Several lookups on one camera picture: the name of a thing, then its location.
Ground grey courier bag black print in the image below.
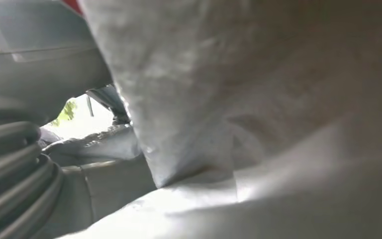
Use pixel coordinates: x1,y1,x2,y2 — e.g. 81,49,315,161
79,0,382,189

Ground grey courier bag red logo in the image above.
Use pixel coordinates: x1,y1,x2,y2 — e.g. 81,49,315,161
42,124,142,167

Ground grey courier bag red dot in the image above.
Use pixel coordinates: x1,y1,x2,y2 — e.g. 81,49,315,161
56,115,382,239

